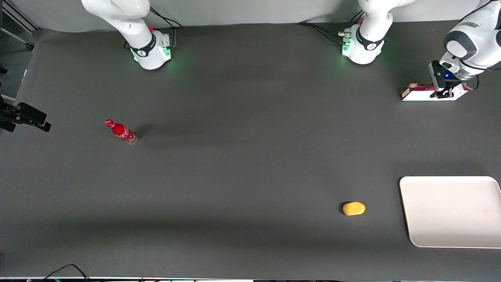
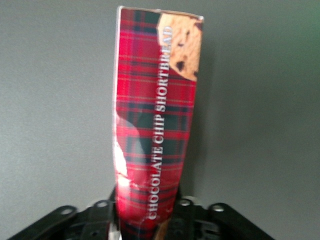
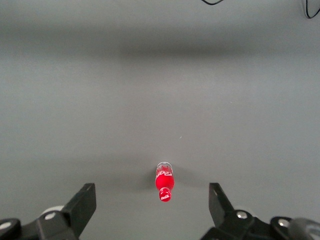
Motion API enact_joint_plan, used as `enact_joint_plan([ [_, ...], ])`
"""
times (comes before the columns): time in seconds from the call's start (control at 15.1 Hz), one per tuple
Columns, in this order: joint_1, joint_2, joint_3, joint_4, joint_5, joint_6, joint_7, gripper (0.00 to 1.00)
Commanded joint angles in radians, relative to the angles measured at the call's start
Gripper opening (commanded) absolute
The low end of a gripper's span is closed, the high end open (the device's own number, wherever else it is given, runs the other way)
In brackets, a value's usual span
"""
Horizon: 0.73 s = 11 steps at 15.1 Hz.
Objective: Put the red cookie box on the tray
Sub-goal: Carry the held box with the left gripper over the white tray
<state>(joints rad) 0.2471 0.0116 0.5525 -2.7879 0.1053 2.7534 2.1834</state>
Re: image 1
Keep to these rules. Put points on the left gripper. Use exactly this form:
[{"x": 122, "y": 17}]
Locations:
[{"x": 454, "y": 84}]

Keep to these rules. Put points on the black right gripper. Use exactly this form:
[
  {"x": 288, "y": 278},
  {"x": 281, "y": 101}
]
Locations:
[{"x": 15, "y": 114}]

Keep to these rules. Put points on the red cookie box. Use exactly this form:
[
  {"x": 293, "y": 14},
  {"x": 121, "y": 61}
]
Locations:
[{"x": 415, "y": 96}]

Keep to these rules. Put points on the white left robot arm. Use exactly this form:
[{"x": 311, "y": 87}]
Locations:
[{"x": 475, "y": 39}]

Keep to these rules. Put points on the white rectangular tray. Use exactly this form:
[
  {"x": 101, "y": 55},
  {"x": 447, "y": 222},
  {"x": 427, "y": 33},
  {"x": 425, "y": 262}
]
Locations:
[{"x": 450, "y": 211}]

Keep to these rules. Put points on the red cola bottle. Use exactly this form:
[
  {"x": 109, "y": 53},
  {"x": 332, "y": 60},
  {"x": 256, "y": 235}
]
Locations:
[{"x": 120, "y": 131}]

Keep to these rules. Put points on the yellow sponge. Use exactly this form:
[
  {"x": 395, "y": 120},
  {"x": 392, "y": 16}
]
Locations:
[{"x": 354, "y": 208}]

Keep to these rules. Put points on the grey backdrop cloth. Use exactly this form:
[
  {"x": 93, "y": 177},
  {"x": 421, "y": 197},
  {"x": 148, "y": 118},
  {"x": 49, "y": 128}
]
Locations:
[{"x": 254, "y": 11}]

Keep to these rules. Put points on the aluminium frame rail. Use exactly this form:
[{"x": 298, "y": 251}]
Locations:
[{"x": 19, "y": 15}]

